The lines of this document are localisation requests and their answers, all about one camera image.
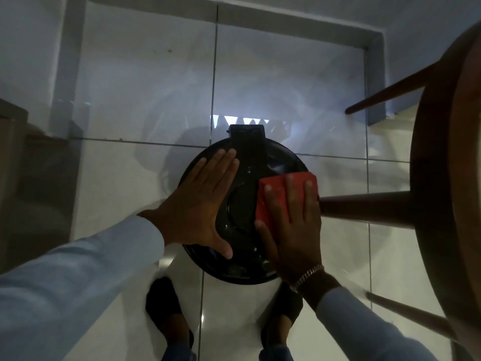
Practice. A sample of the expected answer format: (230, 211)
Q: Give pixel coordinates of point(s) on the person's left thumb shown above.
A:
(221, 245)

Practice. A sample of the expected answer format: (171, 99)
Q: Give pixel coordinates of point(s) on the person's left forearm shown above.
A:
(75, 285)

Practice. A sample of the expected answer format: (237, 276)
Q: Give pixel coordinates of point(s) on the person's left trouser leg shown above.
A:
(179, 352)

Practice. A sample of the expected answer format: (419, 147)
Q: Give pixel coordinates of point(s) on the person's right hand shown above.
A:
(298, 244)

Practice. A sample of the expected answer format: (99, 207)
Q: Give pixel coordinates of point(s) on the person's right middle finger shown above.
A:
(291, 197)

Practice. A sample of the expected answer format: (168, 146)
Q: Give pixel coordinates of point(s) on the brown wooden stool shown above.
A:
(439, 206)

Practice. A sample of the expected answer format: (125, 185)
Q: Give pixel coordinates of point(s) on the person's right thumb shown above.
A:
(266, 236)

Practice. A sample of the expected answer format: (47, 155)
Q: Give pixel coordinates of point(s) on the person's right trouser leg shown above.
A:
(276, 354)

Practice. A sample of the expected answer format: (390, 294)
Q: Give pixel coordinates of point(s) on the person's black shoe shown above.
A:
(285, 312)
(165, 304)

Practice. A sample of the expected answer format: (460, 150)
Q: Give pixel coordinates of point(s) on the brown wooden cabinet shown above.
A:
(33, 191)

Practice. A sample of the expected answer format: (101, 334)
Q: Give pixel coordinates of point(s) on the red cleaning cloth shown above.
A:
(280, 184)

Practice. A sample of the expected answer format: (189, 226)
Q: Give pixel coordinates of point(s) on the person's right black shoe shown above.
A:
(285, 312)

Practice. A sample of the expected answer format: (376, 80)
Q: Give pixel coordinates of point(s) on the person's left little finger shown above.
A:
(195, 171)

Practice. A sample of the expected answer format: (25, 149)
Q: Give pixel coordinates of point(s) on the person's left middle finger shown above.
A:
(222, 171)

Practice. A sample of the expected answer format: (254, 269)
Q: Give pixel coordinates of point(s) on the black round bin lid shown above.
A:
(244, 206)

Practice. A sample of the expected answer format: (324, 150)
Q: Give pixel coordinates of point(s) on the person's left hand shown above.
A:
(191, 212)

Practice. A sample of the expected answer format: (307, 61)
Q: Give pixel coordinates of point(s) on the person's trouser leg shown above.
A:
(276, 354)
(179, 352)

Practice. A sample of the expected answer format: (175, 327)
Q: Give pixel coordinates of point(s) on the person's right forearm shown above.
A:
(360, 327)

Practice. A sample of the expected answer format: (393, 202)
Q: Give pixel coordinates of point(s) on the person's left black shoe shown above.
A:
(165, 304)

